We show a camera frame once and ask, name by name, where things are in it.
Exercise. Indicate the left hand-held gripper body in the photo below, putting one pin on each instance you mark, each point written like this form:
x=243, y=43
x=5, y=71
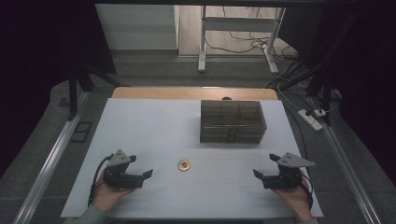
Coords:
x=120, y=177

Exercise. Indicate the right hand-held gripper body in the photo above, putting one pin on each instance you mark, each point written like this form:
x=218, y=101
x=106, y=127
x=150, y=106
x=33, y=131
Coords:
x=285, y=179

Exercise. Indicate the transparent brown drawer box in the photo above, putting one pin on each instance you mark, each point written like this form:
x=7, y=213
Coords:
x=232, y=121

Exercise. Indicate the person's left hand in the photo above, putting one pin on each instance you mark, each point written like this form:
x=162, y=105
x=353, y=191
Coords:
x=109, y=196

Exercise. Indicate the person's right hand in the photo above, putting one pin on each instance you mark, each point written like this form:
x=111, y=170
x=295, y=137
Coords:
x=294, y=199

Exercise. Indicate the white table mat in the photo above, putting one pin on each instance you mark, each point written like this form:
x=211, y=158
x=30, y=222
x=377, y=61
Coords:
x=149, y=130

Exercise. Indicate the white power strip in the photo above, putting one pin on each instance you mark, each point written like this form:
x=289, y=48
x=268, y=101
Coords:
x=309, y=119

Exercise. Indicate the dark floor socket plate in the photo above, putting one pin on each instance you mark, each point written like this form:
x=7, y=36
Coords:
x=81, y=132

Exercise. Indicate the white plug adapter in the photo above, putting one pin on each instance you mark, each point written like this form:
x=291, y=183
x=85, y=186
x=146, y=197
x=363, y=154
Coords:
x=319, y=112

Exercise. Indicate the black metal stand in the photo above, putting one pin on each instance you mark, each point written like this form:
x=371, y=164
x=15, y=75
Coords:
x=327, y=90
x=73, y=93

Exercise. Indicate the white cabinet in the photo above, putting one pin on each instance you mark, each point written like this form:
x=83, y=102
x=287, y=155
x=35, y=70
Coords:
x=137, y=28

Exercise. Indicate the aluminium floor rail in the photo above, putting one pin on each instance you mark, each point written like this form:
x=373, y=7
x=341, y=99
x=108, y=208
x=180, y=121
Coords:
x=53, y=158
x=345, y=165

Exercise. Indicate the white desk frame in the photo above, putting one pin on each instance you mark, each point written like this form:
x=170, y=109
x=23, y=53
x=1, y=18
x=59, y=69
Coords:
x=238, y=24

